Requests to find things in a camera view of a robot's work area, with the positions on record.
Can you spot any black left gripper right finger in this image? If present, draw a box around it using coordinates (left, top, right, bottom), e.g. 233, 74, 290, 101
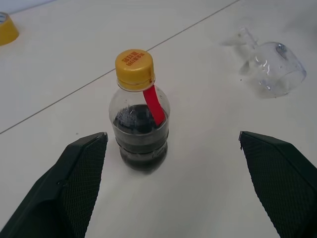
238, 130, 317, 238

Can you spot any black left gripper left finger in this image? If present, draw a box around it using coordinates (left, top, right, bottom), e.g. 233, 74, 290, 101
0, 132, 109, 238

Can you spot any cola bottle with red label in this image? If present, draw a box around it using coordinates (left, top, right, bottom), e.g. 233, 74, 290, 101
108, 73, 172, 176

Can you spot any yellow tape roll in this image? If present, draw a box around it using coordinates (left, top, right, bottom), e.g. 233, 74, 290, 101
0, 11, 20, 47

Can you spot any yellow bottle cap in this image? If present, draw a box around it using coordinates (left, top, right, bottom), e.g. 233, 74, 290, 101
114, 49, 155, 82

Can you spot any clear wine glass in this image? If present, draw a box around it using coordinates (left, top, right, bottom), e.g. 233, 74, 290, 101
220, 26, 308, 99

